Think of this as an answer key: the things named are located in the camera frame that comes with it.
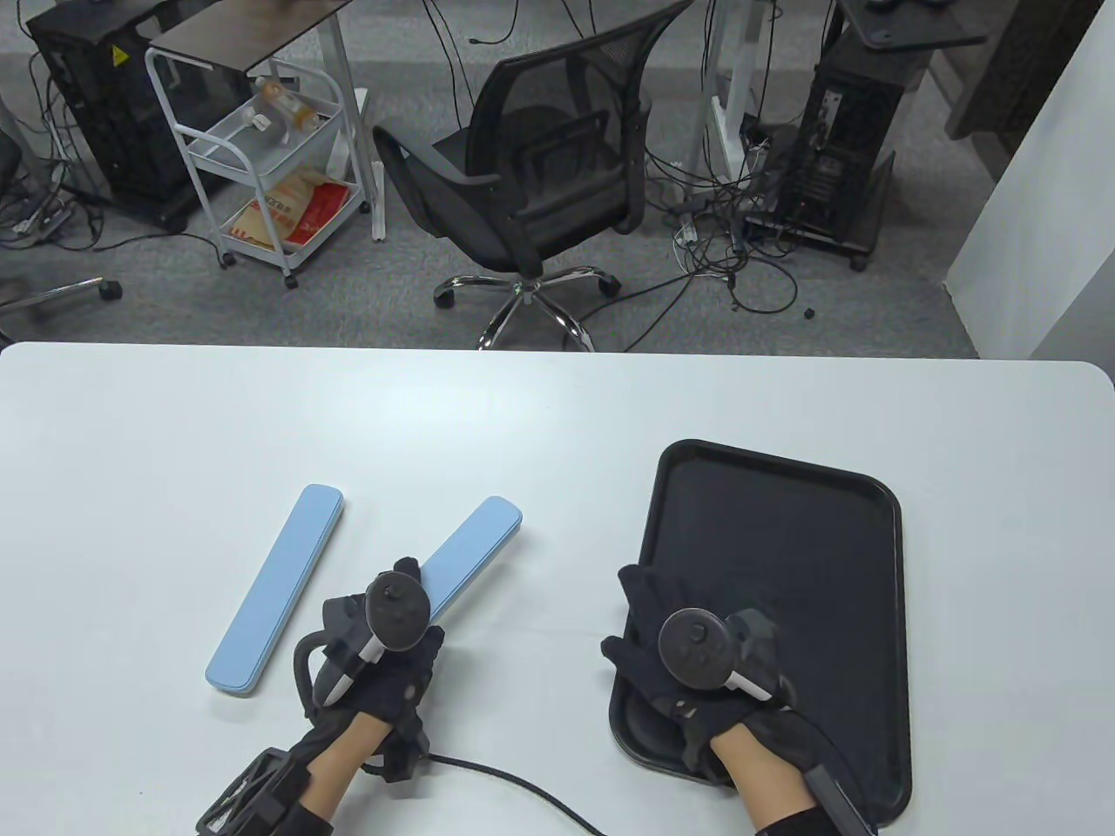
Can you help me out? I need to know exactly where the person's right hand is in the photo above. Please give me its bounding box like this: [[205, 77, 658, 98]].
[[599, 563, 798, 769]]

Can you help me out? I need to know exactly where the person's left hand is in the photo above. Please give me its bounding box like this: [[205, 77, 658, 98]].
[[305, 557, 447, 741]]

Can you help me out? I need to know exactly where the blue lunch box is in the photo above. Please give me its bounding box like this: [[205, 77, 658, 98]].
[[418, 495, 524, 624], [205, 483, 345, 696]]

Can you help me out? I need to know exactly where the person's right forearm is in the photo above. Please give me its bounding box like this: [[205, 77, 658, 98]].
[[710, 718, 827, 833]]

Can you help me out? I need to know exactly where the person's left forearm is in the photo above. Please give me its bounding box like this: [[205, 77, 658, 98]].
[[305, 712, 395, 819]]

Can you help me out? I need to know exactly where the grey hand controller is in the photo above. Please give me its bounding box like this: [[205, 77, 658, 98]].
[[658, 607, 798, 705], [294, 570, 432, 722]]

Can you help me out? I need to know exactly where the black glove sensor box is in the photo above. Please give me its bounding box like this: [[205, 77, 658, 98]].
[[366, 723, 432, 782]]

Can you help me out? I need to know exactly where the black plastic tray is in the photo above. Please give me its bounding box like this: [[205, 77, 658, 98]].
[[608, 438, 913, 828]]

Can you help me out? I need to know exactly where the black mesh office chair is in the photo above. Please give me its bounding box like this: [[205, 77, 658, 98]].
[[373, 0, 693, 352]]

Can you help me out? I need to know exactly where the red and orange bag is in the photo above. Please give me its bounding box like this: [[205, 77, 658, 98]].
[[228, 167, 354, 253]]

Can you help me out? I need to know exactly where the white desk leg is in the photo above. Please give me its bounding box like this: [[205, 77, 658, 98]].
[[309, 17, 389, 243], [697, 0, 776, 175]]

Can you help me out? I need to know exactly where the chrome chair leg with caster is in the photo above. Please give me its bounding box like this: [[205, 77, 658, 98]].
[[0, 277, 123, 319]]

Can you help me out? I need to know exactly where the black computer tower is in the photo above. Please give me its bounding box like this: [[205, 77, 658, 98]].
[[767, 35, 898, 271], [26, 0, 253, 232]]

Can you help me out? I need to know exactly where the white rolling cart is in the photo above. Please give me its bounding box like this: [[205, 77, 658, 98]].
[[144, 45, 371, 290]]

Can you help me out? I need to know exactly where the clear bottle orange liquid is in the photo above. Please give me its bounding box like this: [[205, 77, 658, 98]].
[[253, 77, 319, 133]]

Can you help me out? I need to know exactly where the brown desk top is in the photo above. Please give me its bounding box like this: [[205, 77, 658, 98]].
[[148, 0, 354, 75]]

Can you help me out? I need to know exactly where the dark desk top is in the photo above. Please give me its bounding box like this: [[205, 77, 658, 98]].
[[836, 0, 990, 51]]

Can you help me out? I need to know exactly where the dark brown cabinet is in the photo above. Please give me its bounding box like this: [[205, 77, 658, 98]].
[[945, 0, 1103, 184]]

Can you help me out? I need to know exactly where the black glove cable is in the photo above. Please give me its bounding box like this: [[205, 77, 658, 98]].
[[425, 754, 608, 836], [784, 707, 855, 776]]

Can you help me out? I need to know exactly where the black wrist camera strap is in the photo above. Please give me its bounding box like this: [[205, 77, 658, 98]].
[[196, 747, 336, 836], [758, 765, 874, 836]]

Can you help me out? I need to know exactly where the tangle of black floor cables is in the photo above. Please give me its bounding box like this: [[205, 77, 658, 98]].
[[0, 52, 105, 253], [649, 113, 802, 314]]

